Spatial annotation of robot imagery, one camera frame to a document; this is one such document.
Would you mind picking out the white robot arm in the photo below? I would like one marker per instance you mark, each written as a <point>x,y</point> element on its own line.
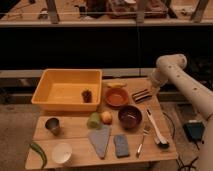
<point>171,68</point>

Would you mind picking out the red bowl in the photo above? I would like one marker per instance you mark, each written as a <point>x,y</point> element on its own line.
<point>116,97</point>

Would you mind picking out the dark purple bowl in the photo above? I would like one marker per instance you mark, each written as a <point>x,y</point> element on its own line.
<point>130,117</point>

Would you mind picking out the yellow banana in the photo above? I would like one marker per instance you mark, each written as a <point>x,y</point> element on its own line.
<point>116,85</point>

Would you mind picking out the brown pine cone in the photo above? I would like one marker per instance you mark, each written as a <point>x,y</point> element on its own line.
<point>87,96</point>

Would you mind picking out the orange peach fruit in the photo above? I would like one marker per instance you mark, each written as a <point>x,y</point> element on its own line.
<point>106,117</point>

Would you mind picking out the yellow plastic tub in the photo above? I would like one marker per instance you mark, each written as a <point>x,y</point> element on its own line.
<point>61,89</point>

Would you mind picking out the green round fruit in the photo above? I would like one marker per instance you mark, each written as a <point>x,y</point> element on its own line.
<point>94,121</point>

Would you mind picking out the grey triangular cloth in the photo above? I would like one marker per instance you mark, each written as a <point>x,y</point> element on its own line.
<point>99,140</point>

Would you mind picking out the blue sponge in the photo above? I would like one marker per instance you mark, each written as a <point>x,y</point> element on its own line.
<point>121,146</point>

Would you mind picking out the metal fork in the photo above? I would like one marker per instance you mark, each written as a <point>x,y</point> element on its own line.
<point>144,134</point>

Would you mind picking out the grey metal cup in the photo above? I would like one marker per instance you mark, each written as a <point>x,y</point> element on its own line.
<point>53,125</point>

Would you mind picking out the green chili pepper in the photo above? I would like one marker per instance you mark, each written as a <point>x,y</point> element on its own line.
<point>36,147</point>

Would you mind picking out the black box device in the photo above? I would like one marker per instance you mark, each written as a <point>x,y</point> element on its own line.
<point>194,131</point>

